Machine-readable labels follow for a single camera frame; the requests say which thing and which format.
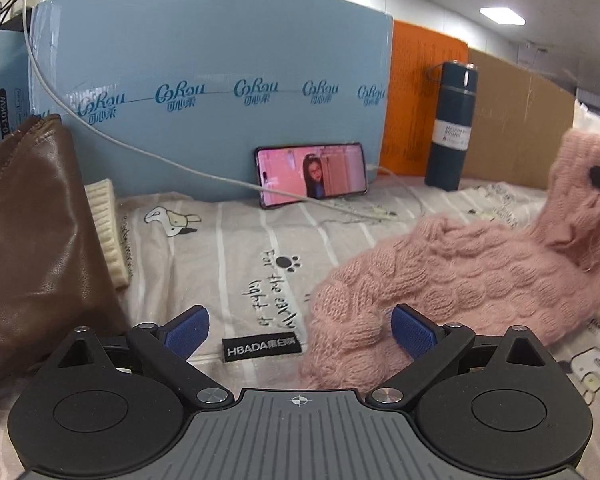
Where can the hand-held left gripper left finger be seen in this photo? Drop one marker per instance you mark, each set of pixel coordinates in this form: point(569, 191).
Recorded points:
point(187, 331)

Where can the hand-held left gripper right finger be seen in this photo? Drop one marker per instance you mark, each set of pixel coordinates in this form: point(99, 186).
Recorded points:
point(412, 332)

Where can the pink knitted sweater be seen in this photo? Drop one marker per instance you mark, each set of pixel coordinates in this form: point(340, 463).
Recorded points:
point(455, 280)

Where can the white plastic bags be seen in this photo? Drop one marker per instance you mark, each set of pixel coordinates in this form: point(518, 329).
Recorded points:
point(595, 117)

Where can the black fabric label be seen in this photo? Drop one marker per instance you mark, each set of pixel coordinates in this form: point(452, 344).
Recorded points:
point(260, 347)

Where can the printed grey bed sheet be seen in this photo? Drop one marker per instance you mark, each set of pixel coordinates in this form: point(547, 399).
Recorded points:
point(220, 260)

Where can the brown cardboard panel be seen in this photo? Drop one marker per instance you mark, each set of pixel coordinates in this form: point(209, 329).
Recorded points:
point(520, 125)

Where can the cream knitted sweater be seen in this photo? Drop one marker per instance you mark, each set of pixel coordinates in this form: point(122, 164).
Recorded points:
point(107, 230)

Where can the dark blue thermos bottle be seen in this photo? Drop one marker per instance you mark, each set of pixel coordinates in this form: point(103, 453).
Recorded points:
point(450, 160)

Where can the brown leather garment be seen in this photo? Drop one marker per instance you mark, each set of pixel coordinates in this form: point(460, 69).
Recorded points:
point(40, 235)

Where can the smartphone with lit screen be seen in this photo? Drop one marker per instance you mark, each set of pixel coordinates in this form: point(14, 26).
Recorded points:
point(290, 170)

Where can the ceiling light panel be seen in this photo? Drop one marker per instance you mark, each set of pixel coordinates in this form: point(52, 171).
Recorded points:
point(502, 15)

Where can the orange cardboard sheet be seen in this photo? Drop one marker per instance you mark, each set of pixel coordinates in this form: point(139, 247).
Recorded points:
point(410, 110)

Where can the large light blue cardboard box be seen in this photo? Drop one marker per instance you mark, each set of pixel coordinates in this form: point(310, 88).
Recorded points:
point(205, 50)

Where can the small light blue cardboard box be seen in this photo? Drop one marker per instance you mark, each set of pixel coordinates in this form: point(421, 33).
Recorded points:
point(5, 70)

